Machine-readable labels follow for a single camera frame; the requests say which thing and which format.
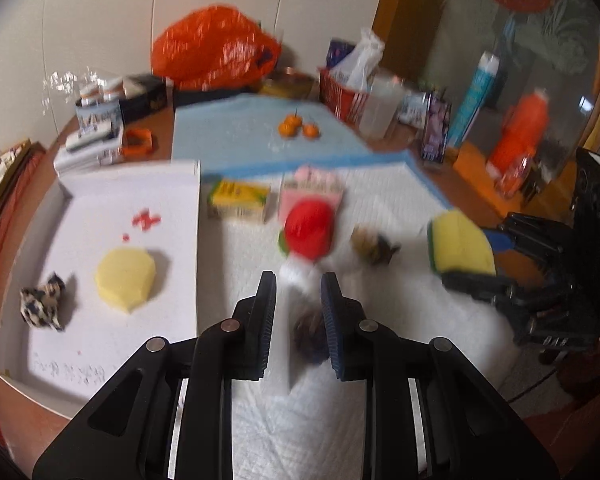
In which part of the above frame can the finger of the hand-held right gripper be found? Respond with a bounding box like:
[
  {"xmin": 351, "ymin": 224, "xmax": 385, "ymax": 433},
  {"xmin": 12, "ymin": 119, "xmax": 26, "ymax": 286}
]
[
  {"xmin": 482, "ymin": 212, "xmax": 576, "ymax": 281},
  {"xmin": 442, "ymin": 271, "xmax": 574, "ymax": 346}
]

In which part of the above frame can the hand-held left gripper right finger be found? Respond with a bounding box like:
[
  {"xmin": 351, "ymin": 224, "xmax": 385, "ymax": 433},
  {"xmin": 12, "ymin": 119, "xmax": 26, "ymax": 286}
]
[{"xmin": 320, "ymin": 272, "xmax": 561, "ymax": 480}]

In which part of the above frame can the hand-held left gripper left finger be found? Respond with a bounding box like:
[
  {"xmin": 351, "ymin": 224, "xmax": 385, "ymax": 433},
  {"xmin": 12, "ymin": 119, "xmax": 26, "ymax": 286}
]
[{"xmin": 32, "ymin": 270, "xmax": 281, "ymax": 480}]

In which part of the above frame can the yellow and green sponge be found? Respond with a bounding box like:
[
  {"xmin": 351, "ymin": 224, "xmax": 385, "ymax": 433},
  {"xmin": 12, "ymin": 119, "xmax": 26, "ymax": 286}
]
[{"xmin": 426, "ymin": 210, "xmax": 497, "ymax": 277}]

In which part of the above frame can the red plush toy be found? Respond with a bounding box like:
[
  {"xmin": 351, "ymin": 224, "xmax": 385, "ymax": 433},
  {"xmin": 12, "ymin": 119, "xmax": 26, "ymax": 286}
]
[{"xmin": 278, "ymin": 199, "xmax": 337, "ymax": 281}]

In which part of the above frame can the white cardboard box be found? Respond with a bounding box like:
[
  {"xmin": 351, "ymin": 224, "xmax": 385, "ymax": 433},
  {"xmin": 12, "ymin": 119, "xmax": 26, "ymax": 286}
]
[{"xmin": 0, "ymin": 160, "xmax": 202, "ymax": 418}]

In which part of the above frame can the pink tissue pack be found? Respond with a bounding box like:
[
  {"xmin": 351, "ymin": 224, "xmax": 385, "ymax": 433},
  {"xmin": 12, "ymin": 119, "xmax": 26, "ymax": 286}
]
[{"xmin": 279, "ymin": 180, "xmax": 345, "ymax": 226}]

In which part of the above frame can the small orange bottle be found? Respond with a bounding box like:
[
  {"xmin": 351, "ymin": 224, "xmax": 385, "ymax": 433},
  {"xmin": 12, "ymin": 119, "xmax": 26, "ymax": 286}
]
[{"xmin": 497, "ymin": 152, "xmax": 536, "ymax": 198}]

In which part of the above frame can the white pad with blue edge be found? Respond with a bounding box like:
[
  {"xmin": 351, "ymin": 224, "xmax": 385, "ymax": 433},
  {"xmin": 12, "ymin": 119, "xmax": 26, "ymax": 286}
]
[{"xmin": 172, "ymin": 150, "xmax": 516, "ymax": 480}]

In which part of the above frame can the orange drink bottle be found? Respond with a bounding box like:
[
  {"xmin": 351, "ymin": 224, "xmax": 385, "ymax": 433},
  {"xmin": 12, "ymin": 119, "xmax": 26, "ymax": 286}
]
[{"xmin": 487, "ymin": 89, "xmax": 551, "ymax": 181}]

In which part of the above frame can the green and yellow box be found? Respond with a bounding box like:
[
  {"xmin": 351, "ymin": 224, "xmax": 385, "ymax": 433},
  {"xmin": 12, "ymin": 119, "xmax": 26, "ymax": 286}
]
[{"xmin": 207, "ymin": 179, "xmax": 272, "ymax": 224}]

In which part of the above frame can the teal spray can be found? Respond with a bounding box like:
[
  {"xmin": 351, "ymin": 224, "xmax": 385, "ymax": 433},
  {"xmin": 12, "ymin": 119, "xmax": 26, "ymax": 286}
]
[{"xmin": 447, "ymin": 50, "xmax": 503, "ymax": 148}]

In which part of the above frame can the pink plush toy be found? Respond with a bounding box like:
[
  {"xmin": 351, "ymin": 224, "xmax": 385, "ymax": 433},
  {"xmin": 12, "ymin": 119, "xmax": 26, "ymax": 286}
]
[{"xmin": 294, "ymin": 165, "xmax": 342, "ymax": 187}]

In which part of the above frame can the translucent plastic cup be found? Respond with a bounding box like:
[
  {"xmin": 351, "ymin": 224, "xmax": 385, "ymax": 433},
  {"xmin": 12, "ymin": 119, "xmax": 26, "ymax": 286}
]
[{"xmin": 362, "ymin": 72, "xmax": 406, "ymax": 141}]

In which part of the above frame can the light blue mat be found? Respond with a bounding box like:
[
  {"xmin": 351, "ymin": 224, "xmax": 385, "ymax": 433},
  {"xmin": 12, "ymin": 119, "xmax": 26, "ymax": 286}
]
[{"xmin": 172, "ymin": 92, "xmax": 416, "ymax": 178}]

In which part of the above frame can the red plastic basket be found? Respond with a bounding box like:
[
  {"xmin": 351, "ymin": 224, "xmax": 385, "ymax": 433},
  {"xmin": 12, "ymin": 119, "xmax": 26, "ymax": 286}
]
[{"xmin": 319, "ymin": 67, "xmax": 376, "ymax": 123}]

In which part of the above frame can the white plastic bag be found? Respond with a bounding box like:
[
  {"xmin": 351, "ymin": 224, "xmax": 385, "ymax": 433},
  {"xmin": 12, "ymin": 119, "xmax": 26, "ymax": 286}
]
[{"xmin": 332, "ymin": 29, "xmax": 386, "ymax": 93}]

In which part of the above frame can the metal bowl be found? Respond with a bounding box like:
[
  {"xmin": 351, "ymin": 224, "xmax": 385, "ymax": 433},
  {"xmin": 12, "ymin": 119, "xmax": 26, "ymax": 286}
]
[{"xmin": 260, "ymin": 66, "xmax": 318, "ymax": 101}]

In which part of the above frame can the white flat box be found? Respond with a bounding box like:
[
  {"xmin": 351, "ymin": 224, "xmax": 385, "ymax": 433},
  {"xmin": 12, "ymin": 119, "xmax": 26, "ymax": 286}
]
[{"xmin": 54, "ymin": 140, "xmax": 124, "ymax": 177}]

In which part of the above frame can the small printed box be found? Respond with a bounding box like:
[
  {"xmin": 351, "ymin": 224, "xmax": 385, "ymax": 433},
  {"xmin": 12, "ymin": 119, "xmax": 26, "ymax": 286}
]
[{"xmin": 75, "ymin": 100, "xmax": 124, "ymax": 136}]

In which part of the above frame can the orange plastic bag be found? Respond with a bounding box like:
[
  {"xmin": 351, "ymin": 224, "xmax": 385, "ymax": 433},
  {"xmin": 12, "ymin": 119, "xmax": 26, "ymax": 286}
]
[{"xmin": 150, "ymin": 4, "xmax": 283, "ymax": 92}]

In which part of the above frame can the wooden tray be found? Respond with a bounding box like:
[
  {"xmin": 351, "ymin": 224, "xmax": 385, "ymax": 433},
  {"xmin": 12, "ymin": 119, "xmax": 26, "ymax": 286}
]
[{"xmin": 0, "ymin": 140, "xmax": 33, "ymax": 208}]

